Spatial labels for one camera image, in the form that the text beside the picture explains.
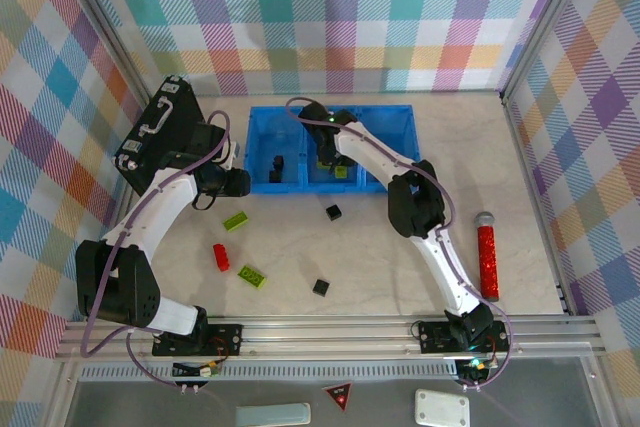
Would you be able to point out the green lego brick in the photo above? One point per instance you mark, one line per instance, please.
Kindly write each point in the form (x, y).
(235, 221)
(341, 172)
(251, 277)

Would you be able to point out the red lego brick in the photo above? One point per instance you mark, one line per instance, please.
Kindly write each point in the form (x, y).
(222, 258)

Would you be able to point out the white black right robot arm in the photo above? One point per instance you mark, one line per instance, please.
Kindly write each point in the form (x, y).
(440, 257)

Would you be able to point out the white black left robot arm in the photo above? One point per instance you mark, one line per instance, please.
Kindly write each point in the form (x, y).
(150, 212)

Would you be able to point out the red glitter toy microphone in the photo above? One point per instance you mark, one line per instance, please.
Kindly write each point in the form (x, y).
(488, 257)

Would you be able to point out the yellow power connector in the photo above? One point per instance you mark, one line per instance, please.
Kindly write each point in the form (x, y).
(477, 369)
(210, 370)

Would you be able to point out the red triangle warning sign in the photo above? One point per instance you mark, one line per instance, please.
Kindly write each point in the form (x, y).
(338, 394)

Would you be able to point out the grey metal shelf plate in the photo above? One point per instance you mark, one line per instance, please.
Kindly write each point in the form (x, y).
(150, 407)

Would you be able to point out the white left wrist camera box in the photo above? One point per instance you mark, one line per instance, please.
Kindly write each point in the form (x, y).
(231, 152)

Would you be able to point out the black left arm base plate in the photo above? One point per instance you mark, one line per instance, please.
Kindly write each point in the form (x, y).
(225, 339)

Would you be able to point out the aluminium mounting rail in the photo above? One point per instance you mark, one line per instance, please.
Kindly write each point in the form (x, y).
(325, 334)

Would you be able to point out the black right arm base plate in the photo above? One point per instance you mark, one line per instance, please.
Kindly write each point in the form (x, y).
(435, 337)

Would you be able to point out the aluminium frame post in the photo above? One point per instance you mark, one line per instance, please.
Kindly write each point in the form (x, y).
(542, 22)
(107, 22)

